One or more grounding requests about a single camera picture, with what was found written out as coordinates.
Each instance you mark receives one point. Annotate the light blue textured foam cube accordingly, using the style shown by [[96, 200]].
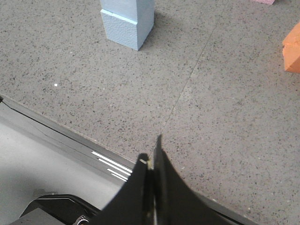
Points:
[[125, 31]]

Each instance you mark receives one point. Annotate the light blue smooth foam cube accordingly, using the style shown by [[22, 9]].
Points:
[[131, 9]]

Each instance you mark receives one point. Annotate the pink foam cube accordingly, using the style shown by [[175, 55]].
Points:
[[267, 2]]

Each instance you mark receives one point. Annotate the dented orange foam cube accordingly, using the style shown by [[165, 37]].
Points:
[[291, 50]]

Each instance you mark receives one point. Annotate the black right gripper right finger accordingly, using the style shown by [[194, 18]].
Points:
[[175, 202]]

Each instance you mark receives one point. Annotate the black camera device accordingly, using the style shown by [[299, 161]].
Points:
[[66, 209]]

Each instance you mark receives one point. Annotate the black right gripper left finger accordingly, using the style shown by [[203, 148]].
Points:
[[131, 205]]

